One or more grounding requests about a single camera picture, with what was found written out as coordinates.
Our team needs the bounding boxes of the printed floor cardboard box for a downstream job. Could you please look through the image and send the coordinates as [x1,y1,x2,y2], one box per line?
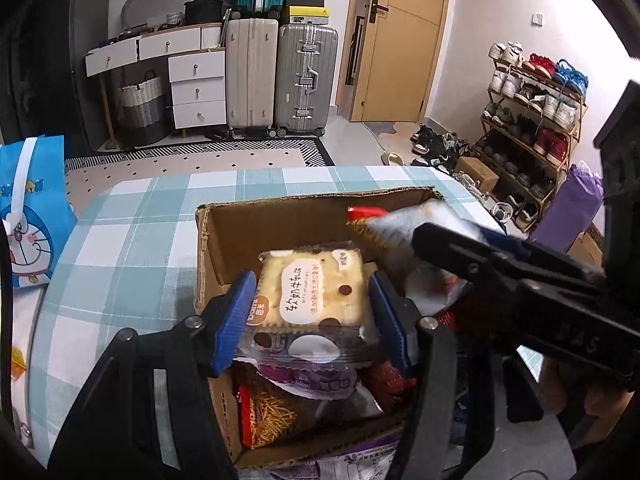
[567,222,606,267]

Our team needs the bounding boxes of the pile of floor shoes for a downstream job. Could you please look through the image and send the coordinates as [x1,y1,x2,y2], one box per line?
[410,122,481,171]

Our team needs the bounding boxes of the white oval frame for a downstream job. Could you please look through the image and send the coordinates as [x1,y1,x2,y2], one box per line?
[121,0,202,31]

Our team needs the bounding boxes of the red noodle snack packet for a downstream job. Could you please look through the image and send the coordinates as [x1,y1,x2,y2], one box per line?
[236,376,387,452]

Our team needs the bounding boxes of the rows of shoes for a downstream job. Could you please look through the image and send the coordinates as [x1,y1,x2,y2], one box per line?
[484,41,590,228]

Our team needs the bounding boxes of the purple bag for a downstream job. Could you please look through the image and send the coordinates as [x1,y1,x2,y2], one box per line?
[529,161,605,253]

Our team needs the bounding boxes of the woven laundry basket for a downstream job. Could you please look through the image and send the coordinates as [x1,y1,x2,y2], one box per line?
[118,71,167,147]

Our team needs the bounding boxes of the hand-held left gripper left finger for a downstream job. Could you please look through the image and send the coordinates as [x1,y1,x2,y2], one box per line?
[47,270,258,480]

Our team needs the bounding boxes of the person's right hand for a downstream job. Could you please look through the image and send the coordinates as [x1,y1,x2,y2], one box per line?
[542,357,638,441]

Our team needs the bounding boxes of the blue cartoon tote bag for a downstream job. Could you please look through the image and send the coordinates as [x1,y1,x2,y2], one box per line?
[0,135,78,288]

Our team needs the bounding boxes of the silver suitcase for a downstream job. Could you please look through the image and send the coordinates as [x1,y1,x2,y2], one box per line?
[274,22,339,137]

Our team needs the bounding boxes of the brown cardboard box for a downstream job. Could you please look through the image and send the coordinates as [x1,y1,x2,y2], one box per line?
[194,186,453,471]

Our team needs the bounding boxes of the wooden door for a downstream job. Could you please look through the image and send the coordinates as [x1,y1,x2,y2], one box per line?
[334,0,455,123]

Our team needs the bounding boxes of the small plain cardboard box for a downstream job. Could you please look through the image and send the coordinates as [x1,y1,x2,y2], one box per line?
[452,156,500,192]

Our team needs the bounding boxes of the clear biscuit packet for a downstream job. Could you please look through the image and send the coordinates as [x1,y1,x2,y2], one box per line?
[239,245,381,365]

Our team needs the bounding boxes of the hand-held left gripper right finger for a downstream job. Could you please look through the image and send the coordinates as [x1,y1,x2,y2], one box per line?
[367,270,471,480]

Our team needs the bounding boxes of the blue checkered tablecloth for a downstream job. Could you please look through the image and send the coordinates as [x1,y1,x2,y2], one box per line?
[27,164,546,461]

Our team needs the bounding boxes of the beige suitcase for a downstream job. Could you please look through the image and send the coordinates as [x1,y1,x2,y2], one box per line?
[225,9,279,140]

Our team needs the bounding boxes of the patterned floor rug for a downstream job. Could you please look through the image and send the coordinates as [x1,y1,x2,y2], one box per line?
[64,137,336,211]

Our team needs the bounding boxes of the wooden shoe rack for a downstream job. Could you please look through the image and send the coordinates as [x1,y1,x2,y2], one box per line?
[472,57,587,231]

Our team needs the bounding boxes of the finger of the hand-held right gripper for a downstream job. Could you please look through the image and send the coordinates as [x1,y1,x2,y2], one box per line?
[411,221,552,307]
[476,226,609,287]

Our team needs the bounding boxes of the white drawer cabinet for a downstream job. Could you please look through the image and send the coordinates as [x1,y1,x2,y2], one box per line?
[84,24,228,133]

